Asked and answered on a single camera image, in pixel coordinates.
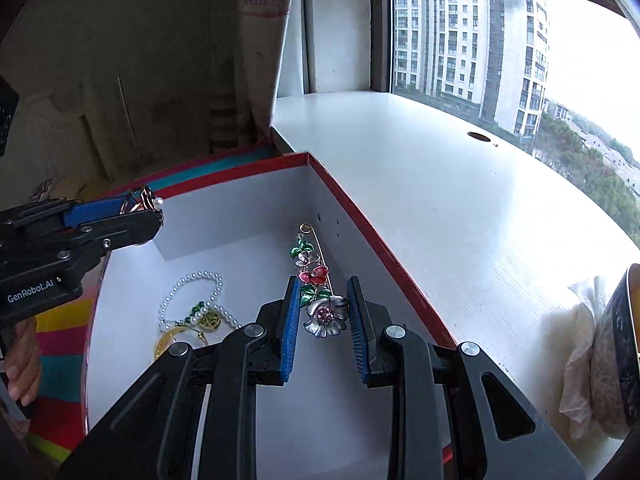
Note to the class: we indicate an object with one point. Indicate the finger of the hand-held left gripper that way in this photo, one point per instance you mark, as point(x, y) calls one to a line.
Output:
point(135, 225)
point(97, 212)

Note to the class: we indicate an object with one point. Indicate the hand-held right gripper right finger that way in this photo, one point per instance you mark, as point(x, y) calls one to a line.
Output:
point(357, 332)

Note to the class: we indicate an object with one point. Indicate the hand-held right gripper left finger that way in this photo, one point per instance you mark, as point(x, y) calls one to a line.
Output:
point(291, 332)

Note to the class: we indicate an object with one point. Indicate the rose gold pearl brooch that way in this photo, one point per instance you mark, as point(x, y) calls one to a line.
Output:
point(146, 201)

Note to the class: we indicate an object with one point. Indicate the enamel flower pin brooch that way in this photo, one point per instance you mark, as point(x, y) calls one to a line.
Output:
point(325, 317)

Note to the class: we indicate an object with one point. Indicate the red-edged white cardboard box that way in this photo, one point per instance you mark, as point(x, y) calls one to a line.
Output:
point(225, 230)

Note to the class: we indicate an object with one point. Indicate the person's left hand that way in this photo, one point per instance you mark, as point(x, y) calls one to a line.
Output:
point(22, 365)

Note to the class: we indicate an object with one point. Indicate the colourful striped mat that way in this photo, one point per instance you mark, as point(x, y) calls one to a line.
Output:
point(57, 355)

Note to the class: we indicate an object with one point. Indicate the gold bangle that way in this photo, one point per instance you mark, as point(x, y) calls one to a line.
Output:
point(165, 342)

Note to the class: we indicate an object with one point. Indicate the patterned beige curtain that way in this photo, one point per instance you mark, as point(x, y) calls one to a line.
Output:
point(262, 50)

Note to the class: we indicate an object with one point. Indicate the white plastic bag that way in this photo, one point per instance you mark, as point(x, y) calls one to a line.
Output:
point(575, 370)

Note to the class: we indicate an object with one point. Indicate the dark patterned bowl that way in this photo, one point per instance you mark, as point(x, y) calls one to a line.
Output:
point(617, 350)

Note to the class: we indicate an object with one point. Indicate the glass window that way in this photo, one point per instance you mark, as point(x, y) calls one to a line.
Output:
point(500, 60)

